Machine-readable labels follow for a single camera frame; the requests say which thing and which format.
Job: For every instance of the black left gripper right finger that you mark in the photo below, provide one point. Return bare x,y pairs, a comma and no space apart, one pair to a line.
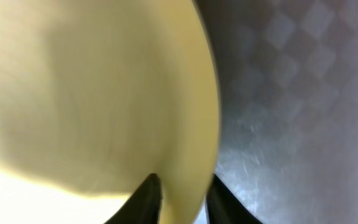
222,206

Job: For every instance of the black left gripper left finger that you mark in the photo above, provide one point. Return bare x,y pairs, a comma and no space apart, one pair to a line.
143,206

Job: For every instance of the yellow round plate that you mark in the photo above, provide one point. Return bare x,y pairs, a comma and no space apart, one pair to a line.
95,96

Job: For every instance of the dark brown serving tray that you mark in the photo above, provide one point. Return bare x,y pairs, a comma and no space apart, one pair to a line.
288,75

